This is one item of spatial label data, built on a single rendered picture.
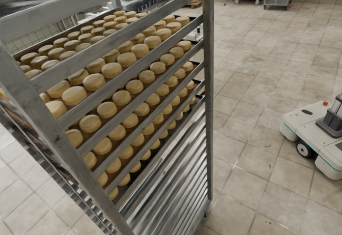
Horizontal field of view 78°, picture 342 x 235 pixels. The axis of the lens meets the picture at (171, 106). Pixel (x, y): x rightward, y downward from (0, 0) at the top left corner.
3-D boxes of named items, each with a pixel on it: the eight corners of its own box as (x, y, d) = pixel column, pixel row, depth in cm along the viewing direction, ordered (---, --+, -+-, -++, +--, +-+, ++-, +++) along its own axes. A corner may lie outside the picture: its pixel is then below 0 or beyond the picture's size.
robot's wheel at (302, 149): (313, 157, 180) (318, 155, 181) (303, 140, 185) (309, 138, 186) (301, 159, 196) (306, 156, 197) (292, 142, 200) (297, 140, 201)
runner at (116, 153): (201, 62, 89) (200, 56, 87) (207, 63, 87) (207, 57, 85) (78, 185, 52) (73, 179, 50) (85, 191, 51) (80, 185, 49)
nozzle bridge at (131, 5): (115, 32, 259) (107, 2, 237) (155, 12, 297) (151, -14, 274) (133, 37, 241) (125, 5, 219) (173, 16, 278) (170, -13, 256)
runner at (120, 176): (201, 80, 95) (201, 74, 93) (207, 81, 93) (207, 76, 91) (91, 202, 58) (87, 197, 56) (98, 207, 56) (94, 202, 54)
